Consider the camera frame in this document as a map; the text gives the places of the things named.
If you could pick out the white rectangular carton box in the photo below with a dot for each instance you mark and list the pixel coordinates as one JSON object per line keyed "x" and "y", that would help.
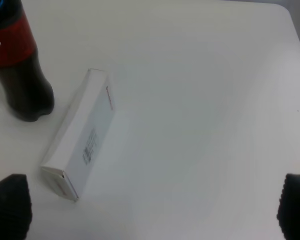
{"x": 70, "y": 157}

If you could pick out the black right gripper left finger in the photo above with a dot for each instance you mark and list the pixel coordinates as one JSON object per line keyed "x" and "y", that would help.
{"x": 15, "y": 207}

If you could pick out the cola bottle with red label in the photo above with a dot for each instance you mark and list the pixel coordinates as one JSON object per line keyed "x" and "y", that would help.
{"x": 28, "y": 93}

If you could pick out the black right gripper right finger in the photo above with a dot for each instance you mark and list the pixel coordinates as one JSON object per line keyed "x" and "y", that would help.
{"x": 288, "y": 214}

